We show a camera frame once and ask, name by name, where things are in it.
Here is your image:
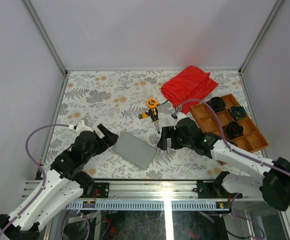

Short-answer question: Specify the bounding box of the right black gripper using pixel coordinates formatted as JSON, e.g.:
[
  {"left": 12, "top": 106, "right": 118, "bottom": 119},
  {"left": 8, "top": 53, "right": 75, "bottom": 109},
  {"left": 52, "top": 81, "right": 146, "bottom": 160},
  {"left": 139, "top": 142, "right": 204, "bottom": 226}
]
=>
[{"left": 157, "top": 126, "right": 193, "bottom": 151}]

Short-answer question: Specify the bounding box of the grey plastic tool case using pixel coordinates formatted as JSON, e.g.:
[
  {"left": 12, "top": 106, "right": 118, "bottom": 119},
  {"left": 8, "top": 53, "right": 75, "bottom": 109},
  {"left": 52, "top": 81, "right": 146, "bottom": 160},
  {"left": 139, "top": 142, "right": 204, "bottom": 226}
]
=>
[{"left": 113, "top": 131, "right": 157, "bottom": 170}]

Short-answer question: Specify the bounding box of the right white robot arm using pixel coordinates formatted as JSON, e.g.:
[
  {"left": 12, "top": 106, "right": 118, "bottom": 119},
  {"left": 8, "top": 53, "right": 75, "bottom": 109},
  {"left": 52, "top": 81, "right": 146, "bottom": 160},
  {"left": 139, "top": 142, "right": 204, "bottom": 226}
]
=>
[{"left": 157, "top": 113, "right": 290, "bottom": 211}]

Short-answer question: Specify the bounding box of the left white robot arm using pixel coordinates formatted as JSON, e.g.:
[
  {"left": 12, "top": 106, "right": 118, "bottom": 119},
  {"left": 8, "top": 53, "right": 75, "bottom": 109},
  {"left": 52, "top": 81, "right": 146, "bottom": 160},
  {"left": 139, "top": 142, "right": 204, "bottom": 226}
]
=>
[{"left": 0, "top": 120, "right": 118, "bottom": 240}]

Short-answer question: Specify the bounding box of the black yellow screwdriver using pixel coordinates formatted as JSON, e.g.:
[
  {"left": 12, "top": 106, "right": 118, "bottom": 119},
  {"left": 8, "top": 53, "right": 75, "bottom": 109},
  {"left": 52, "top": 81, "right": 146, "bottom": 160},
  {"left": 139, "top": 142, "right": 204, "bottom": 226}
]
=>
[{"left": 148, "top": 107, "right": 160, "bottom": 134}]

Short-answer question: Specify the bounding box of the black tape roll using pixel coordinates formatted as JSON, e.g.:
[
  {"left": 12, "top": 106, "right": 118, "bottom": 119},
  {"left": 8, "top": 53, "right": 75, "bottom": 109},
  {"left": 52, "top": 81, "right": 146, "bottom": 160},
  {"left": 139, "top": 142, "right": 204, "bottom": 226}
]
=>
[{"left": 175, "top": 104, "right": 182, "bottom": 113}]

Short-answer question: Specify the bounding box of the hex key set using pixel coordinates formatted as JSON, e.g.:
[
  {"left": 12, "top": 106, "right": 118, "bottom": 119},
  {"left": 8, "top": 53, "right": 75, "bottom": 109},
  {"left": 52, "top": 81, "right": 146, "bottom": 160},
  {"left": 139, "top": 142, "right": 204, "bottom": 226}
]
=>
[{"left": 138, "top": 112, "right": 149, "bottom": 120}]

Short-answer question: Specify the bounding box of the orange tape measure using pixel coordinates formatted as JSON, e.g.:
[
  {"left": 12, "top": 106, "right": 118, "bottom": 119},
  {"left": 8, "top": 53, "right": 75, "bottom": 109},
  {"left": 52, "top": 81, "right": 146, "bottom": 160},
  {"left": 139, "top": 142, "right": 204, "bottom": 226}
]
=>
[{"left": 146, "top": 98, "right": 159, "bottom": 109}]

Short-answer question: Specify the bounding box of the red folded cloth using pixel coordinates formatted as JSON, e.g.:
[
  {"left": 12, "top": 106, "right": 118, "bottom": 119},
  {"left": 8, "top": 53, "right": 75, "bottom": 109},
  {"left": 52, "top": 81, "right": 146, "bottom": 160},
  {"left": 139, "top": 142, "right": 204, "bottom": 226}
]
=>
[{"left": 161, "top": 65, "right": 218, "bottom": 107}]

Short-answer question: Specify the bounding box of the black spinning top upper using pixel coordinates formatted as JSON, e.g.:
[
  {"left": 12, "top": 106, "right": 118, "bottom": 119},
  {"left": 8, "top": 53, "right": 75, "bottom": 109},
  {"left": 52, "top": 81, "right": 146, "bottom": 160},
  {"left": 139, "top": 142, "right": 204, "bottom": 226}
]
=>
[{"left": 209, "top": 96, "right": 226, "bottom": 113}]

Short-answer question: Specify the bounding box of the black orange spinning top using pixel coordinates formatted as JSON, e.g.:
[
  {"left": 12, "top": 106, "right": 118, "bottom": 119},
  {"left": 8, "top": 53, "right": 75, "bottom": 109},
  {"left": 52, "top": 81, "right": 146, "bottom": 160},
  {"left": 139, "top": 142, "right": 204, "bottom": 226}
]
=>
[{"left": 224, "top": 121, "right": 243, "bottom": 139}]

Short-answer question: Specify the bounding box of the green black spinning top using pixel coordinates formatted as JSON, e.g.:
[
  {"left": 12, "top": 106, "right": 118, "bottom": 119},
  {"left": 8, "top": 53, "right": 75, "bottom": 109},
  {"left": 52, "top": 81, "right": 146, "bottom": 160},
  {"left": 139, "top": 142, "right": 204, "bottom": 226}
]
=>
[{"left": 228, "top": 106, "right": 247, "bottom": 121}]

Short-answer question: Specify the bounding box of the wooden compartment tray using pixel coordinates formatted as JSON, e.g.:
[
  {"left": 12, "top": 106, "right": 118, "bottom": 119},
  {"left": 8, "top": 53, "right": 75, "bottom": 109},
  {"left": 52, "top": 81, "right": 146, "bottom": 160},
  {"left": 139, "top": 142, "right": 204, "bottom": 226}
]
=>
[{"left": 190, "top": 94, "right": 269, "bottom": 153}]

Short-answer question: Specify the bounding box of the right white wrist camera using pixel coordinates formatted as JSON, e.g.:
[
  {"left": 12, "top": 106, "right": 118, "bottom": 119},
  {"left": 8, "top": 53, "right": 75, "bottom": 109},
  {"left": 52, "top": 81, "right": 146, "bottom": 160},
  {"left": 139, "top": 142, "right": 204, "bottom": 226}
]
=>
[{"left": 171, "top": 112, "right": 187, "bottom": 125}]

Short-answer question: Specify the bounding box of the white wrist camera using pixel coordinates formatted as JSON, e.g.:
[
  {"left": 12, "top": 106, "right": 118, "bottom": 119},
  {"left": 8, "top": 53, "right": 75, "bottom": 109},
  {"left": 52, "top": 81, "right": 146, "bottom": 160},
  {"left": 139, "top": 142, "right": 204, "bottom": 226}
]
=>
[
  {"left": 68, "top": 120, "right": 93, "bottom": 134},
  {"left": 171, "top": 112, "right": 187, "bottom": 125}
]

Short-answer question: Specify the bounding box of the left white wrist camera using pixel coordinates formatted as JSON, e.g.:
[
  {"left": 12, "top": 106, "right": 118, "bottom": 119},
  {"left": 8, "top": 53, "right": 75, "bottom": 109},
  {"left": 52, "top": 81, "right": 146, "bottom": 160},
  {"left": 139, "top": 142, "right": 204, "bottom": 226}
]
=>
[{"left": 68, "top": 120, "right": 93, "bottom": 134}]

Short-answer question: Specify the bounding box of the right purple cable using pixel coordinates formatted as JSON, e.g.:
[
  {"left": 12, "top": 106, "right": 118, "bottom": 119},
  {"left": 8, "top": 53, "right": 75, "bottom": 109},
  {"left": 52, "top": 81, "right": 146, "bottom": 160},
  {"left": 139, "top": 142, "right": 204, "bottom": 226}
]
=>
[{"left": 176, "top": 98, "right": 290, "bottom": 203}]

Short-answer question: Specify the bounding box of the purple cable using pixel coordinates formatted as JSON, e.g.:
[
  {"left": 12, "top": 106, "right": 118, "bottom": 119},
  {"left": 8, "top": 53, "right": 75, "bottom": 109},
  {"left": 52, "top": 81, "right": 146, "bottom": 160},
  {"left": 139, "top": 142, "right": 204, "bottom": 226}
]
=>
[
  {"left": 176, "top": 98, "right": 290, "bottom": 203},
  {"left": 0, "top": 123, "right": 72, "bottom": 240}
]

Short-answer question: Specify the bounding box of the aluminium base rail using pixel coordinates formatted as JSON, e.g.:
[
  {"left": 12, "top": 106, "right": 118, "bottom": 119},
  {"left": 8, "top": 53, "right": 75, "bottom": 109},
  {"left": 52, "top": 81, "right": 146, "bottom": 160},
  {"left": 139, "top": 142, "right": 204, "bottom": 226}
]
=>
[{"left": 30, "top": 179, "right": 231, "bottom": 214}]

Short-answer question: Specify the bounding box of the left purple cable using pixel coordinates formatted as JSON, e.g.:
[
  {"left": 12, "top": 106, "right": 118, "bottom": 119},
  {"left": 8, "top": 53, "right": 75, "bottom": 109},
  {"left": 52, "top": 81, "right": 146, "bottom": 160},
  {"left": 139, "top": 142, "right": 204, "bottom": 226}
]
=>
[{"left": 0, "top": 123, "right": 72, "bottom": 240}]

